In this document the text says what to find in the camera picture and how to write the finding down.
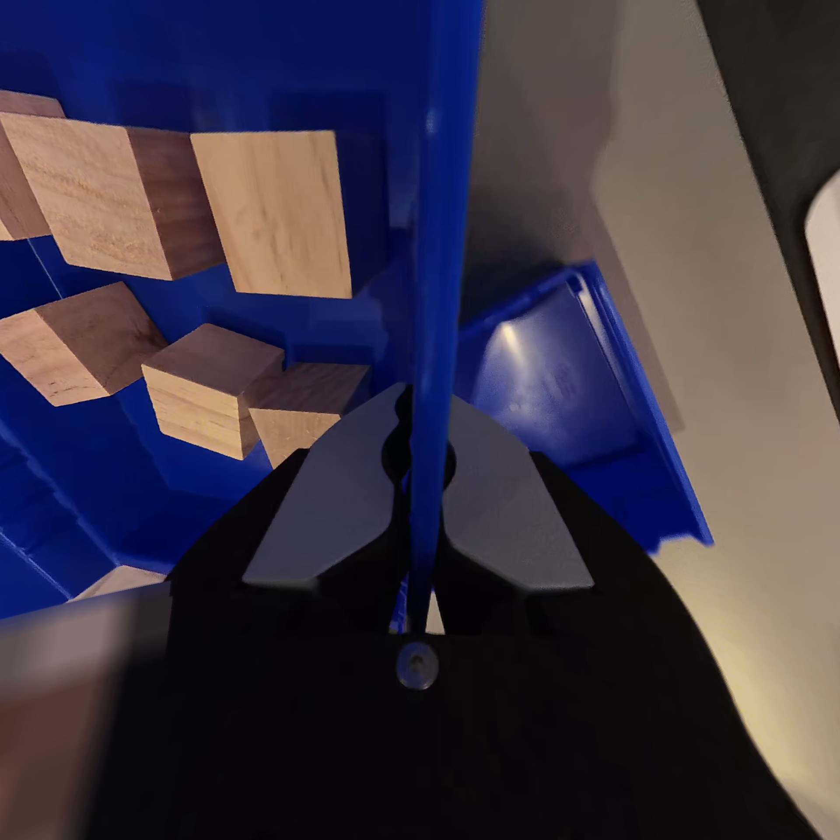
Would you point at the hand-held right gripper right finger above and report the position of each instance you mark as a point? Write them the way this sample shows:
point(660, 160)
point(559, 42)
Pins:
point(505, 512)

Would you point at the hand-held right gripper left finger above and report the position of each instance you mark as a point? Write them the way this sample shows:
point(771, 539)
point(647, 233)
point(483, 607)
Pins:
point(328, 499)

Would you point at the blue plastic bin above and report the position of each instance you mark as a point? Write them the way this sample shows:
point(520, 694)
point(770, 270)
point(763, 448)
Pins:
point(436, 197)

